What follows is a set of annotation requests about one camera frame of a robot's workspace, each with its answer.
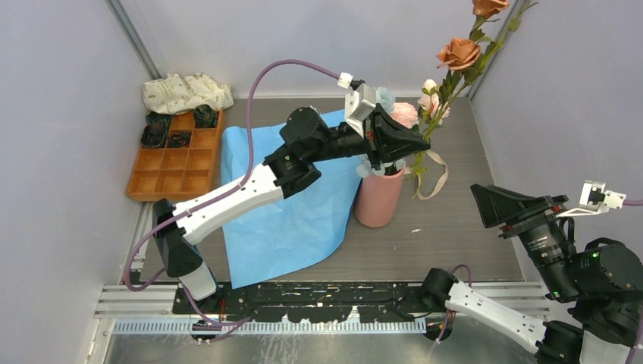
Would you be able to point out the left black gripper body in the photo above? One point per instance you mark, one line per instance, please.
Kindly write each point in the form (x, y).
(343, 142)

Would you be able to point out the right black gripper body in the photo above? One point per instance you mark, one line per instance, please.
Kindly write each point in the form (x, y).
(546, 243)

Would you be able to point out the beige ribbon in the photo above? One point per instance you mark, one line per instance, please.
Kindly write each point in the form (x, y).
(429, 172)

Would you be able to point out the pink peony flower stem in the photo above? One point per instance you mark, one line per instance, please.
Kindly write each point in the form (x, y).
(407, 113)

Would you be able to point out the flower bouquet blue paper wrap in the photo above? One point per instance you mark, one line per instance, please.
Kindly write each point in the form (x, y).
(295, 233)

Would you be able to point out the orange rose stem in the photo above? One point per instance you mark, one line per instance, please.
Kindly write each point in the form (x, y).
(510, 13)
(458, 57)

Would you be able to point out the light blue flower stem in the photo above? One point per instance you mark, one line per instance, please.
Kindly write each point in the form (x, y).
(384, 98)

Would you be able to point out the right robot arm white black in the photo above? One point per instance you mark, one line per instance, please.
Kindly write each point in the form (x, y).
(602, 284)

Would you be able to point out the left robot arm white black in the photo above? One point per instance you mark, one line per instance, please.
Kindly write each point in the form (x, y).
(289, 170)

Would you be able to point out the pink cylindrical vase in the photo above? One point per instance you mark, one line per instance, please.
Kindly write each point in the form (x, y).
(377, 199)

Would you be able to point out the dark rolled sock top right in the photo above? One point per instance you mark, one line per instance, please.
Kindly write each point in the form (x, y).
(205, 117)

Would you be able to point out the dark rolled sock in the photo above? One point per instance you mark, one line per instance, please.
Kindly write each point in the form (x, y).
(205, 117)
(154, 136)
(179, 139)

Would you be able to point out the dark rolled sock middle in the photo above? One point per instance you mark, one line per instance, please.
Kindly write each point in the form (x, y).
(179, 139)

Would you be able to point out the cream patterned cloth bag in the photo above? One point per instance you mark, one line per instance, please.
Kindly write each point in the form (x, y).
(175, 95)

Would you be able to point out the orange compartment tray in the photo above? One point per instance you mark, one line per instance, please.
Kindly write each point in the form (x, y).
(178, 174)

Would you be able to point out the dark rolled sock left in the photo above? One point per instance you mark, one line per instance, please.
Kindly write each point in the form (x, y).
(154, 136)

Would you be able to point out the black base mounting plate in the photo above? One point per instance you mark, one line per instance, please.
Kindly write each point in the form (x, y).
(321, 302)

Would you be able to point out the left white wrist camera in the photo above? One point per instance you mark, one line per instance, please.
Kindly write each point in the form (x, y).
(359, 101)

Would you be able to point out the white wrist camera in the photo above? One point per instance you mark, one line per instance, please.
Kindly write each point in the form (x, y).
(359, 101)
(595, 199)

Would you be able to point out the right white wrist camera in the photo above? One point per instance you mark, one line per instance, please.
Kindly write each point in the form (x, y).
(595, 199)

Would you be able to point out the aluminium rail frame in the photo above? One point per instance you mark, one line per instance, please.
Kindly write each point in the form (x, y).
(442, 232)

